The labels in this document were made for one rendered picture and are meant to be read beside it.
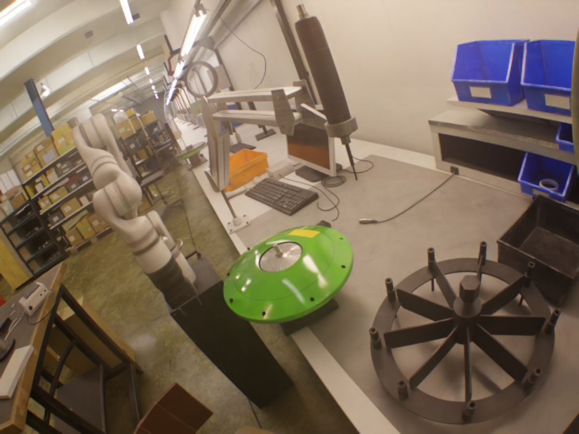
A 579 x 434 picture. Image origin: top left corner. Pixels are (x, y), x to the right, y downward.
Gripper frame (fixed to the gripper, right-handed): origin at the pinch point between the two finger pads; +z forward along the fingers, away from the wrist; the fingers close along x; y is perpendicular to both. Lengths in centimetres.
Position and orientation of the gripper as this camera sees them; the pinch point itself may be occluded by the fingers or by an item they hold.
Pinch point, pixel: (193, 310)
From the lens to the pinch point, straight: 79.9
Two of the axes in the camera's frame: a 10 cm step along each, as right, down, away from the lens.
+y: 5.2, 2.6, -8.2
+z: 3.3, 8.2, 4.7
